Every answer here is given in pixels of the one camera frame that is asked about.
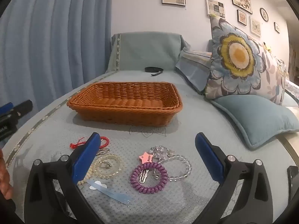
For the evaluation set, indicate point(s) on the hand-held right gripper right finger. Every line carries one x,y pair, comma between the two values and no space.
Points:
209,159

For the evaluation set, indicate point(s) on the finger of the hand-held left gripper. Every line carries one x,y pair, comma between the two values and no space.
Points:
18,112

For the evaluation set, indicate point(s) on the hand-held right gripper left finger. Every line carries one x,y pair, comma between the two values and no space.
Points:
85,155

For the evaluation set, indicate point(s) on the silver buckle earring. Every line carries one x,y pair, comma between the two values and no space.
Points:
106,165

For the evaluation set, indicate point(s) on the brown wicker basket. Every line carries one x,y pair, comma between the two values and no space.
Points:
126,113

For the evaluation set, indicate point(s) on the pink star hair clip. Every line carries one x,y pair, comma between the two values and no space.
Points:
146,158

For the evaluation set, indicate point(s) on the person's left hand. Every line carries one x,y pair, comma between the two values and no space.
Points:
4,177

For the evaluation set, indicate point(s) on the clear crystal ornament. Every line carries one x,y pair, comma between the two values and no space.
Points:
161,150

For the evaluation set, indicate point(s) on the translucent blue plastic strip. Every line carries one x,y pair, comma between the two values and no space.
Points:
114,194

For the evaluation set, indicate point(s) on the plain blue cushion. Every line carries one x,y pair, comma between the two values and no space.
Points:
254,119

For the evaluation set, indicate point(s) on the blue curtain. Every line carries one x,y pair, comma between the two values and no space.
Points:
46,51

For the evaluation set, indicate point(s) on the striped blue pillow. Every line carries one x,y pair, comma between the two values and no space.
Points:
193,67

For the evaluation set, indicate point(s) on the large floral pillow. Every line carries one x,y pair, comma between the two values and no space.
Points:
238,56

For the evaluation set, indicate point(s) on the yellow plush toy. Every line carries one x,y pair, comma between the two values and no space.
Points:
267,47

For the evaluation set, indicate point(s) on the white butterfly picture frame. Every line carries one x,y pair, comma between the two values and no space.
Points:
255,26

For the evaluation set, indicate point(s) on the small dark picture frame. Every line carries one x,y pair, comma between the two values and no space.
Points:
242,17

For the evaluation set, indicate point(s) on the tiny dark picture frame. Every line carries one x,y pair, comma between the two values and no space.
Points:
277,27

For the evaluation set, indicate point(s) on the white collage picture frame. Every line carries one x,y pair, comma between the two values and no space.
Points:
215,7

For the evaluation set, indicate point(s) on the round wall frame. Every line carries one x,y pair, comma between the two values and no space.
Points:
264,14

